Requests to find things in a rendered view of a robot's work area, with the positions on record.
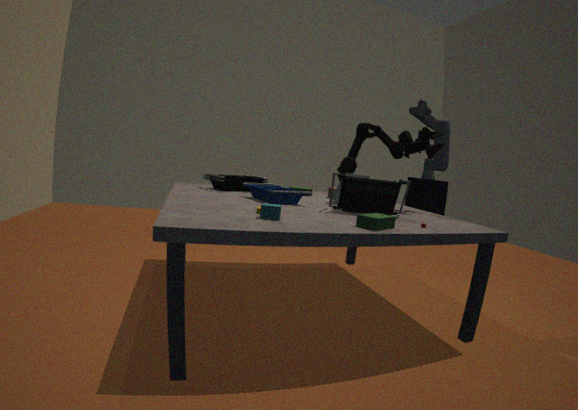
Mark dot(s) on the blue plastic tray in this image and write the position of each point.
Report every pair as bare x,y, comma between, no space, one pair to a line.
261,192

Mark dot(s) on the small teal block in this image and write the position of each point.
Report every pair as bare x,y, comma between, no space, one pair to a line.
270,211

